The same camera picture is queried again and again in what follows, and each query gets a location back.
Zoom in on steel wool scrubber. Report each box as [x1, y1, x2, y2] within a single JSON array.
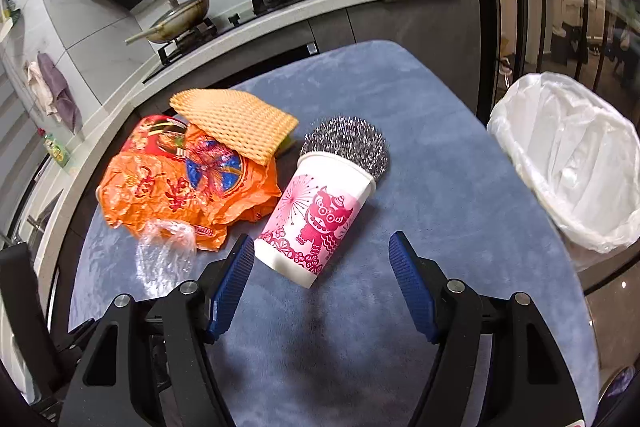
[[299, 117, 391, 182]]

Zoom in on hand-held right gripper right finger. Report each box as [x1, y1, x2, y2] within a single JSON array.
[[388, 231, 586, 427]]

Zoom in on orange honeycomb dish cloth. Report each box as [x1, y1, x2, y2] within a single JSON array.
[[169, 89, 299, 166]]

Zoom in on purple hanging towel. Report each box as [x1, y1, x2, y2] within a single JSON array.
[[37, 52, 83, 135]]

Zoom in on white hanging towel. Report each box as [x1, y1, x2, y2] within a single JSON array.
[[25, 61, 53, 115]]

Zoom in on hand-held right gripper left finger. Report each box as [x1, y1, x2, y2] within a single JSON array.
[[59, 233, 256, 427]]

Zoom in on clear plastic wrap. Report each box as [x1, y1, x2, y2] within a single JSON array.
[[136, 219, 198, 293]]

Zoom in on green carton box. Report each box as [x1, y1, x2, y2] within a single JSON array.
[[270, 132, 298, 156]]

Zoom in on grey kitchen cabinet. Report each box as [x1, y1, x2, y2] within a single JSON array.
[[200, 0, 483, 118]]

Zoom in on bin with white plastic liner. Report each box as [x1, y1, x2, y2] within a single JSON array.
[[486, 72, 640, 270]]

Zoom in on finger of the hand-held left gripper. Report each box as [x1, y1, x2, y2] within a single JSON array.
[[0, 243, 64, 404]]

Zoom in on bronze wok with lid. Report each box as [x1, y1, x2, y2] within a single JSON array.
[[124, 0, 211, 45]]

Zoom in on white paper cup pink print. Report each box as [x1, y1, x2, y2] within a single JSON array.
[[253, 151, 377, 290]]

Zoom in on black gas stove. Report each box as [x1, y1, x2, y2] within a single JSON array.
[[142, 0, 331, 84]]

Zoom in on crumpled orange snack bag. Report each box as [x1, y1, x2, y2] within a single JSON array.
[[96, 114, 283, 253]]

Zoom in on blue velvet table cloth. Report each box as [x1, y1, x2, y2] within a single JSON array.
[[67, 39, 601, 427]]

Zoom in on green dish soap bottle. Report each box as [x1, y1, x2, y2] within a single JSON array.
[[42, 132, 71, 168]]

